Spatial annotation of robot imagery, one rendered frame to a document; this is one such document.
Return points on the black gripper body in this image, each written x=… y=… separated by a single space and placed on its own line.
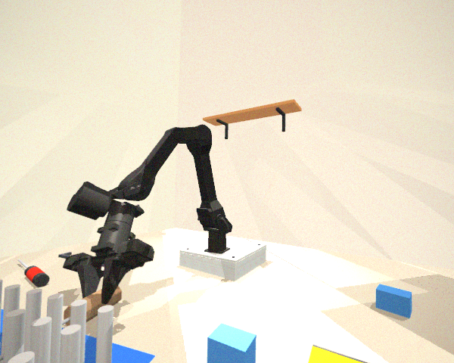
x=114 y=242

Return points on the grey l-shaped metal rod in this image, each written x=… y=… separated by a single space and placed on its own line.
x=64 y=255

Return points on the red and black screwdriver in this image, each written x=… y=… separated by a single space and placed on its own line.
x=35 y=275

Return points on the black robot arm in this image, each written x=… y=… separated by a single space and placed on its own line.
x=93 y=202

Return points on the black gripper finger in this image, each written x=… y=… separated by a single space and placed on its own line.
x=114 y=270
x=89 y=278

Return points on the blue cube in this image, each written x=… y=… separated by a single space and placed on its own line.
x=228 y=344
x=393 y=300

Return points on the blue flat strip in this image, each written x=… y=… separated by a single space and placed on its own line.
x=120 y=354

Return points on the yellow cube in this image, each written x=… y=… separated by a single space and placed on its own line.
x=321 y=355

